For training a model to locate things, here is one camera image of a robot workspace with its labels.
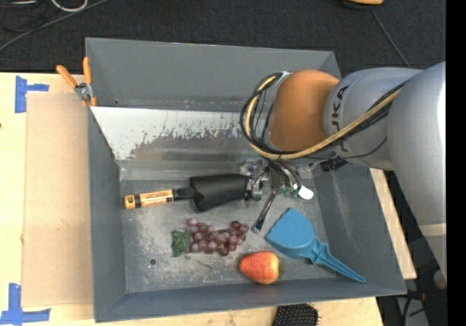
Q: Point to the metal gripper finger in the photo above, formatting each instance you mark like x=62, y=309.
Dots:
x=263, y=213
x=256, y=190

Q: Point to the blue plastic scoop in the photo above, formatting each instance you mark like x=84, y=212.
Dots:
x=296, y=233

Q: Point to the red toy strawberry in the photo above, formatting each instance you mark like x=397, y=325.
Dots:
x=260, y=267

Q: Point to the purple toy grapes with leaf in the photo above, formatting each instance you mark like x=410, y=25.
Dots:
x=215, y=239

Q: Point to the black bristle brush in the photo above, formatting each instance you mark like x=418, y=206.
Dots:
x=295, y=315

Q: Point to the grey metal bin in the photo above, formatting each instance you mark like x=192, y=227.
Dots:
x=153, y=244

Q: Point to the brown cardboard board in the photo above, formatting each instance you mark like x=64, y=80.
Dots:
x=54, y=201

